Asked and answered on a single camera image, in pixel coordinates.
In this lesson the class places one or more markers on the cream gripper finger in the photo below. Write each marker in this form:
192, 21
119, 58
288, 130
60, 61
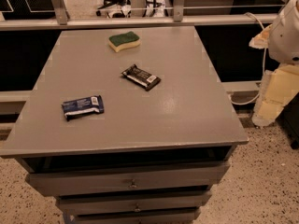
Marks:
278, 88
260, 41

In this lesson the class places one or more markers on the green and yellow sponge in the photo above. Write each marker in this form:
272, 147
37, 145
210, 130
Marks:
124, 41

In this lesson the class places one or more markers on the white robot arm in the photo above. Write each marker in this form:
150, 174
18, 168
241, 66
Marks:
283, 43

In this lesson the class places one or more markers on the black rxbar wrapper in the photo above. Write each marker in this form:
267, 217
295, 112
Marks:
141, 77

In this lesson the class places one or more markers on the blue rxbar blueberry wrapper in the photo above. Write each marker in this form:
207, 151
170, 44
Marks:
83, 106

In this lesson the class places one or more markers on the top grey drawer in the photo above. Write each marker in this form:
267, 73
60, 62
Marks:
127, 179

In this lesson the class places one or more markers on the grey drawer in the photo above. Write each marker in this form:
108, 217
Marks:
127, 179
143, 217
134, 203

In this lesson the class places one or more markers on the grey drawer cabinet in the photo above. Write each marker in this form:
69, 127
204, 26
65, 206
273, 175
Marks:
186, 118

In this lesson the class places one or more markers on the bottom grey drawer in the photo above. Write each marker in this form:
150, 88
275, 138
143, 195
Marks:
143, 217

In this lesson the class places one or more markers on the grey metal railing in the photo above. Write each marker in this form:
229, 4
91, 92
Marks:
17, 15

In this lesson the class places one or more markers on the middle grey drawer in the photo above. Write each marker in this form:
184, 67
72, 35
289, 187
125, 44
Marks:
134, 203

